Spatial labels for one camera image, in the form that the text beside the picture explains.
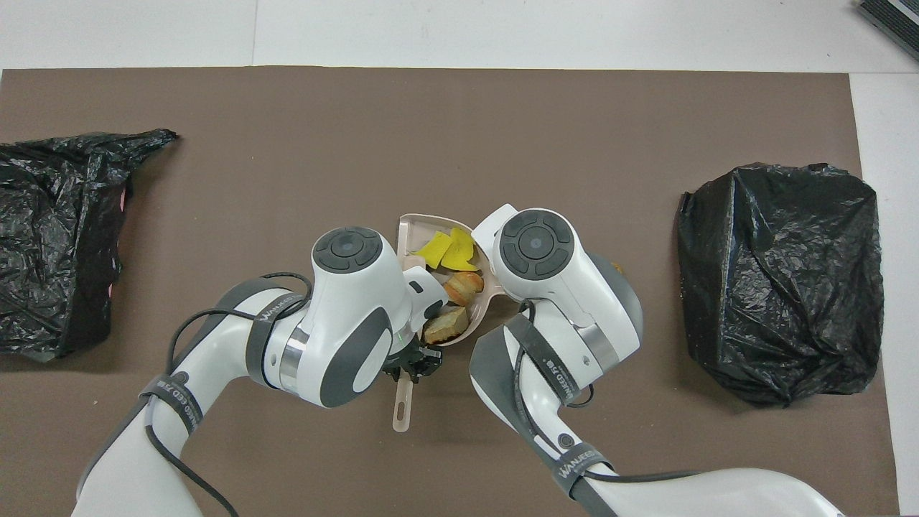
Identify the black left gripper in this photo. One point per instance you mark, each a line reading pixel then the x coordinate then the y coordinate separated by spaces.
pixel 415 362

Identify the striped croissant piece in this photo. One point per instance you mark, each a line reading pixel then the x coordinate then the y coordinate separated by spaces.
pixel 445 327
pixel 463 287

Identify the yellow sponge piece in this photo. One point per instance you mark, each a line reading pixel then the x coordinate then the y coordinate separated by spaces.
pixel 431 250
pixel 461 251

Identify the beige plastic dustpan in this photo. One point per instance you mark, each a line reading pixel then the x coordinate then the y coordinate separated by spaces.
pixel 411 237

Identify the brown bread bun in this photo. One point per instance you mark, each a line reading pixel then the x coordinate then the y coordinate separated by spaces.
pixel 617 268

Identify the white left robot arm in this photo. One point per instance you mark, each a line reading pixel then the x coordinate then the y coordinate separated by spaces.
pixel 337 309

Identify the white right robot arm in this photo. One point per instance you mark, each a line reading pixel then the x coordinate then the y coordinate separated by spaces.
pixel 574 287

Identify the black bag covered bin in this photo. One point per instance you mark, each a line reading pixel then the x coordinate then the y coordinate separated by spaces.
pixel 761 287

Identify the black bag over pink bin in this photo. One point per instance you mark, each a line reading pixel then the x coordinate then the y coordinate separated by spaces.
pixel 57 215

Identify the large brown table mat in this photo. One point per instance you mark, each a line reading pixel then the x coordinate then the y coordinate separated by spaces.
pixel 287 445

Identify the dark grey ribbed device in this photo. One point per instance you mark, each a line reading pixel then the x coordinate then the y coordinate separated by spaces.
pixel 894 18

